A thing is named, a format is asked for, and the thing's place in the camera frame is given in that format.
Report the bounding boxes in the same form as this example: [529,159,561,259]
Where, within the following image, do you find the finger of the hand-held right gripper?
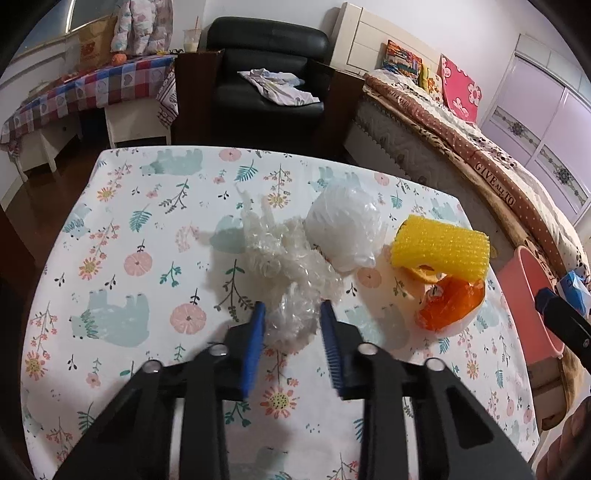
[536,287,591,356]

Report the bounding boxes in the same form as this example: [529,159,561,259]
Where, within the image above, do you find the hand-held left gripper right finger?
[320,300,536,480]

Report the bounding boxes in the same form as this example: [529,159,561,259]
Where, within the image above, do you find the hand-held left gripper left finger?
[53,301,267,480]

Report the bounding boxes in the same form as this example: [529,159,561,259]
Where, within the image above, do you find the pink plastic bucket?
[500,246,566,361]

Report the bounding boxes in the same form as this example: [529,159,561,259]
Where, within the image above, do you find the clear plastic film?
[235,185,345,301]

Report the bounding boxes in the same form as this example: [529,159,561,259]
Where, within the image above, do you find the orange plastic bag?
[418,276,486,330]

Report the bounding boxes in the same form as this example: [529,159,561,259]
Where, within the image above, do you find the white plastic bag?
[305,185,387,273]

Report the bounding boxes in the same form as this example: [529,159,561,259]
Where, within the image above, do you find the yellow foam fruit net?
[392,215,491,282]

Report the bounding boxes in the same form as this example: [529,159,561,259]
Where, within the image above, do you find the blue tissue box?
[556,270,591,317]

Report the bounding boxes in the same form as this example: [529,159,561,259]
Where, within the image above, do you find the polka dot floral quilt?
[365,69,591,278]

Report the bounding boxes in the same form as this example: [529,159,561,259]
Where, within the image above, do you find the floral animal print tablecloth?
[21,147,541,480]

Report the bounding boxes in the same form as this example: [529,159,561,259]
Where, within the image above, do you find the white quilted mattress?
[344,99,522,252]

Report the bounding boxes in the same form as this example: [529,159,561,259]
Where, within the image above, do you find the lilac wardrobe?
[480,32,591,227]

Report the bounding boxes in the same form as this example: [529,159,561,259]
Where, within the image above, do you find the dark wooden side table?
[307,58,365,160]
[174,48,227,146]

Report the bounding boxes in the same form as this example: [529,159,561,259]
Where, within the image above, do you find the white low cabinet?
[14,104,174,183]

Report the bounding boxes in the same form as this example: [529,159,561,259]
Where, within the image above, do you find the pink flower pillow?
[436,53,482,123]

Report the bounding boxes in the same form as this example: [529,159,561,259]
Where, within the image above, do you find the white patterned cloth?
[238,68,320,106]

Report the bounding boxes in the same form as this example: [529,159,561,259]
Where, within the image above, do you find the yellow flower pillow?
[420,67,444,95]

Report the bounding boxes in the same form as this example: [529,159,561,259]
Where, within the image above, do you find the colourful patterned pillow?
[381,39,423,86]

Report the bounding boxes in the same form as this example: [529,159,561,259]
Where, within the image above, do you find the black leather armchair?
[206,17,331,137]

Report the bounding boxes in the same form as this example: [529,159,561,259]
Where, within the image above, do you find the checkered tablecloth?
[0,54,178,155]

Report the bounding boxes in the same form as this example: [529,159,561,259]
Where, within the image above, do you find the plastic cup with straw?
[183,16,200,54]

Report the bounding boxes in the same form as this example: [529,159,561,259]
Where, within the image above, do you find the pink puffer jacket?
[110,0,172,54]

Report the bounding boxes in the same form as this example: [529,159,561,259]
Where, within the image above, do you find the brown paper bag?
[78,14,118,68]

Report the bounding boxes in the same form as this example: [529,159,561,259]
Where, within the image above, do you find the white wooden bed frame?
[330,2,444,77]

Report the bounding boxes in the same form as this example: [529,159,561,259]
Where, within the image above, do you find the dark framed wall panel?
[18,0,125,61]

